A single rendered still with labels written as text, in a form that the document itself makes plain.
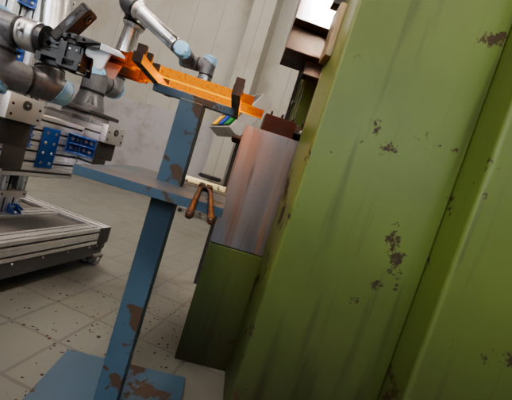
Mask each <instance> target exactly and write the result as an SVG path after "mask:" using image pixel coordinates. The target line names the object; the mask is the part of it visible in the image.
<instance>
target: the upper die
mask: <svg viewBox="0 0 512 400"><path fill-rule="evenodd" d="M326 37H327V36H326V35H323V34H320V33H316V32H315V31H312V30H309V29H305V28H303V27H301V26H298V25H294V24H293V25H292V28H291V31H290V34H289V37H288V38H287V42H286V45H285V48H284V50H283V55H282V58H281V60H280V63H279V64H281V65H283V66H286V67H290V68H292V69H295V70H297V71H302V69H303V66H304V64H305V62H306V61H307V60H312V61H314V62H316V63H318V62H319V60H320V57H321V53H322V50H323V47H324V44H325V40H326Z"/></svg>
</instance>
